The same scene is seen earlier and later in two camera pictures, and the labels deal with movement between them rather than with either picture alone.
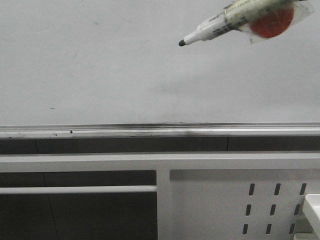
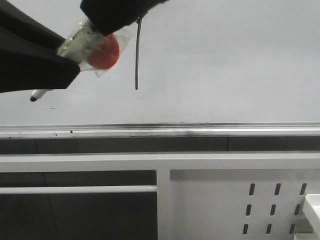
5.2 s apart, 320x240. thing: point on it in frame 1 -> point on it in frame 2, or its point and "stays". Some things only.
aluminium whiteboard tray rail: [160, 130] stays
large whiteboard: [92, 62] stays
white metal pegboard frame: [244, 196] stays
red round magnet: [273, 23] -> [103, 53]
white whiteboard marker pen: [238, 15] -> [76, 46]
